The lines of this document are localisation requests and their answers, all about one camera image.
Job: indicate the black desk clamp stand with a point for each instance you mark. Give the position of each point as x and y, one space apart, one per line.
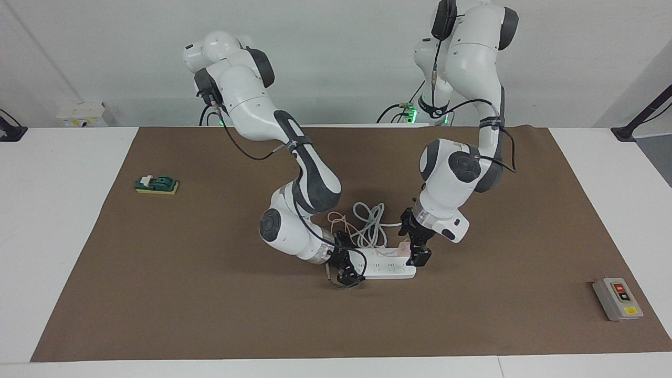
10 131
638 118

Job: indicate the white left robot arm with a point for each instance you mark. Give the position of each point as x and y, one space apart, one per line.
462 178

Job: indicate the grey on-off switch box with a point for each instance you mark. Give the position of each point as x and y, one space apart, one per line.
617 299

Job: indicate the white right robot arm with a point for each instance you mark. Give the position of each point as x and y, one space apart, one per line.
252 105

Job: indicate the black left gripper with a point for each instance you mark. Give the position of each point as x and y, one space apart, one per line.
417 226

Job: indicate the brown table mat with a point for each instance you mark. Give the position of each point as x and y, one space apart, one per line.
210 294

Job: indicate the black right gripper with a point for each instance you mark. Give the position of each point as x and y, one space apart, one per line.
341 249

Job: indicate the white box with yellow labels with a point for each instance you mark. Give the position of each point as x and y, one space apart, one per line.
81 115

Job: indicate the pink charger plug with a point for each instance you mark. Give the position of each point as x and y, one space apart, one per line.
403 248

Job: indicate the white power strip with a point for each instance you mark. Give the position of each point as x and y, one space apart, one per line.
386 268

